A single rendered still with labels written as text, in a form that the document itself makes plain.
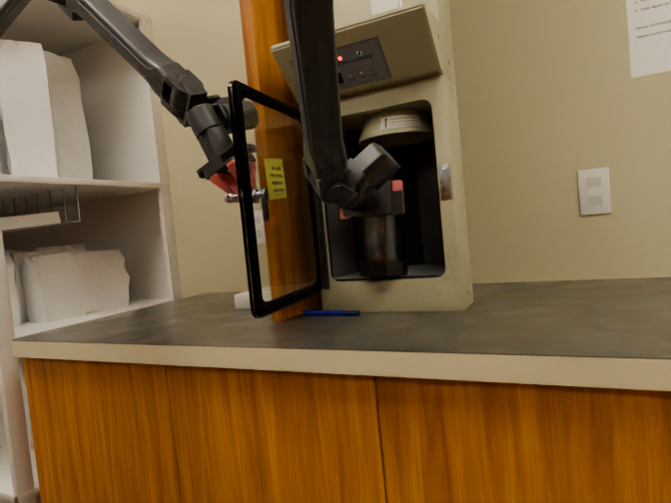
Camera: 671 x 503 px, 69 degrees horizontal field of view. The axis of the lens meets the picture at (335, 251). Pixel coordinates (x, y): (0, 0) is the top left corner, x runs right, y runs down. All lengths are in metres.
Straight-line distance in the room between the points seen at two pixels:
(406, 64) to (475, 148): 0.49
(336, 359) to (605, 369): 0.37
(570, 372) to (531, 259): 0.74
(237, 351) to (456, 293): 0.44
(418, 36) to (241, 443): 0.82
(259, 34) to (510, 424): 0.90
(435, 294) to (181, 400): 0.55
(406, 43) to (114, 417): 0.98
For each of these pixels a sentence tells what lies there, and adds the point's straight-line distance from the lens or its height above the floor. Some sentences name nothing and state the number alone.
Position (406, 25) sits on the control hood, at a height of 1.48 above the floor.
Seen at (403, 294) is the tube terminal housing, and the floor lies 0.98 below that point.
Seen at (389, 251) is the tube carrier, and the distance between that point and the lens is 1.01.
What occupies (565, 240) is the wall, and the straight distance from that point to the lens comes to 1.40.
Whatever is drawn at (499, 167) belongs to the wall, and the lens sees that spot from 1.42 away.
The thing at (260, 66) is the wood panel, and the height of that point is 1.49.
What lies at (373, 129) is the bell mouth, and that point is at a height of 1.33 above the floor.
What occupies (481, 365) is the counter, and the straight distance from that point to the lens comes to 0.71.
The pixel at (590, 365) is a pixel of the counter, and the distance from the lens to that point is 0.70.
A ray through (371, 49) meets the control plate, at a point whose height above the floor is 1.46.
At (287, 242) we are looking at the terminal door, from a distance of 0.94.
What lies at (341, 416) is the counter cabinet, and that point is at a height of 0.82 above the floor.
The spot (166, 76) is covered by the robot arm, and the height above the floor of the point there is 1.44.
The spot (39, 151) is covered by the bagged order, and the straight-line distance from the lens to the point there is 1.82.
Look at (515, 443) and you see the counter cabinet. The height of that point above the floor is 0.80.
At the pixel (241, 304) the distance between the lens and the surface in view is 1.32.
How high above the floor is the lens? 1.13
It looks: 3 degrees down
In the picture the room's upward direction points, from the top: 5 degrees counter-clockwise
